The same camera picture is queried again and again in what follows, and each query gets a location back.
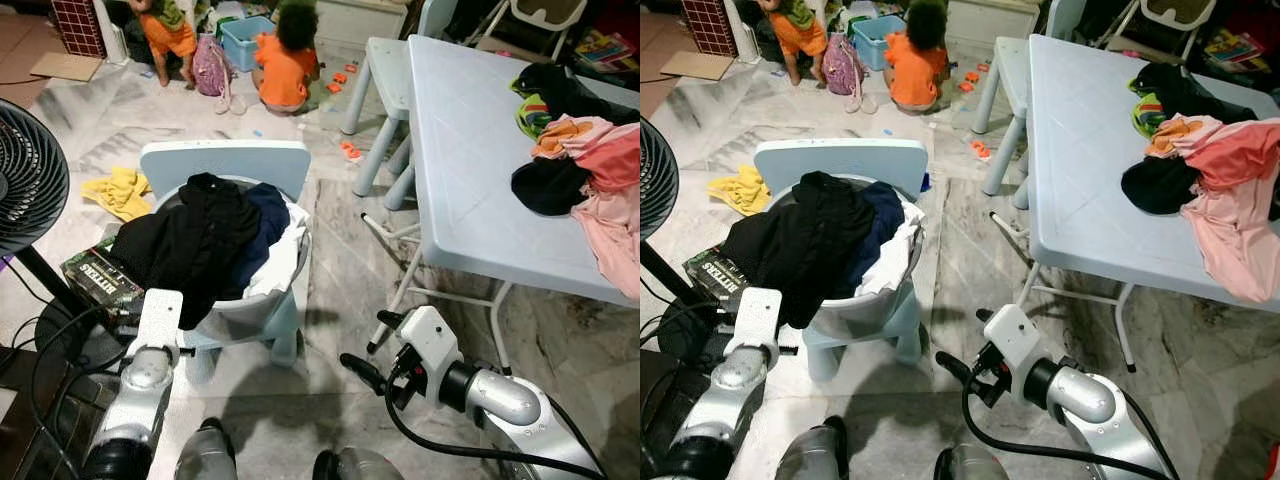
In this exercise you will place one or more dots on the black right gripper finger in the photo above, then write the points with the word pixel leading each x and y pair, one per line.
pixel 362 368
pixel 389 319
pixel 988 315
pixel 958 366

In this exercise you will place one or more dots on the black garment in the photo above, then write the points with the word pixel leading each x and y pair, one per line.
pixel 800 235
pixel 185 240
pixel 550 188
pixel 1158 187

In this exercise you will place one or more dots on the orange pink garment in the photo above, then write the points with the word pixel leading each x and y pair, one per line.
pixel 610 160
pixel 1240 160

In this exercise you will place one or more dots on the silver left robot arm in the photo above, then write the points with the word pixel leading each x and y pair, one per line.
pixel 740 375
pixel 145 375

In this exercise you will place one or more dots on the silver robot right leg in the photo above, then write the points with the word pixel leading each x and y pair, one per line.
pixel 975 465
pixel 360 467

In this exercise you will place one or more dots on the silver robot leg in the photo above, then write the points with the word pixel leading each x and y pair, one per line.
pixel 975 465
pixel 360 467
pixel 810 455
pixel 205 455

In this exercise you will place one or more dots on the white crumpled garment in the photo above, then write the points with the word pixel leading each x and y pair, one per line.
pixel 288 255
pixel 902 260

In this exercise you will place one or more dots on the dark blue cloth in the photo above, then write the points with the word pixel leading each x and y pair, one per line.
pixel 268 225
pixel 882 225

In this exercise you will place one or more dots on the orange floor toy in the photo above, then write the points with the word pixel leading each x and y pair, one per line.
pixel 350 151
pixel 978 150

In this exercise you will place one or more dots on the silver robot left leg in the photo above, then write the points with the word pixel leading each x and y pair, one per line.
pixel 205 455
pixel 810 455

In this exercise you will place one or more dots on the pale plastic table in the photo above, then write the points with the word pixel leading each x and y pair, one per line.
pixel 1090 150
pixel 480 150

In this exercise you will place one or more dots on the black bundled garment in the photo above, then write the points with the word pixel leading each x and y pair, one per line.
pixel 1158 187
pixel 550 188

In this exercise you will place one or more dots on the pale blue plastic chair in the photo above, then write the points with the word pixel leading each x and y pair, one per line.
pixel 225 160
pixel 840 158

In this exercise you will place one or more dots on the green yellow garment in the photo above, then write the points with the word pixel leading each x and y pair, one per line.
pixel 530 115
pixel 1145 115

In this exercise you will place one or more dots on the pale plastic stool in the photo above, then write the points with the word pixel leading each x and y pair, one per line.
pixel 1005 60
pixel 385 65

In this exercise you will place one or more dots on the black printed carton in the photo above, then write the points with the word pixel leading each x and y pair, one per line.
pixel 715 280
pixel 95 280

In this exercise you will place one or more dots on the child in orange shirt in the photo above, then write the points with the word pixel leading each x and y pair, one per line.
pixel 915 65
pixel 285 65

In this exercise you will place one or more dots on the yellow cloth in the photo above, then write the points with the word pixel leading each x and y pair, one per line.
pixel 740 188
pixel 118 192

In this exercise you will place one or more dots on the pink backpack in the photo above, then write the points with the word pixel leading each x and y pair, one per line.
pixel 842 65
pixel 210 65

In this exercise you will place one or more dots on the black jacket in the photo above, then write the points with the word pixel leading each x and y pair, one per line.
pixel 575 95
pixel 1195 95

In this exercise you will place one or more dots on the light blue plastic tub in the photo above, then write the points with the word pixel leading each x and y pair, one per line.
pixel 875 38
pixel 245 40

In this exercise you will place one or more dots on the black round fan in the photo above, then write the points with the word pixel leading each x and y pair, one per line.
pixel 25 180
pixel 655 180

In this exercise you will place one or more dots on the white folding high chair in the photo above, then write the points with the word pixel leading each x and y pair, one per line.
pixel 540 15
pixel 1170 15

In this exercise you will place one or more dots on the child in green top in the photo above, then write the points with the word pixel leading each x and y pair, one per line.
pixel 165 35
pixel 795 30

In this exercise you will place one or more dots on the colourful picture book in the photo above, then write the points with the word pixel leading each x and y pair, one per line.
pixel 1235 45
pixel 605 50

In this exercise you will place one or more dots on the flat brown cardboard sheet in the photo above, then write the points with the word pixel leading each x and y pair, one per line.
pixel 695 65
pixel 65 67

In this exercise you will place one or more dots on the red lattice panel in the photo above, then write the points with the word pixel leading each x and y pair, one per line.
pixel 78 25
pixel 708 25

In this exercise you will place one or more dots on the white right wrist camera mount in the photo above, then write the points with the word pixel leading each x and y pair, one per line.
pixel 1015 335
pixel 430 340

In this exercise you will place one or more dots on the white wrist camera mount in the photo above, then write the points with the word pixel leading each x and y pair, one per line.
pixel 758 315
pixel 160 315
pixel 430 340
pixel 1015 335

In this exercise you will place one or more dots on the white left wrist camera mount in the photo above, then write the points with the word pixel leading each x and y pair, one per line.
pixel 758 315
pixel 160 315

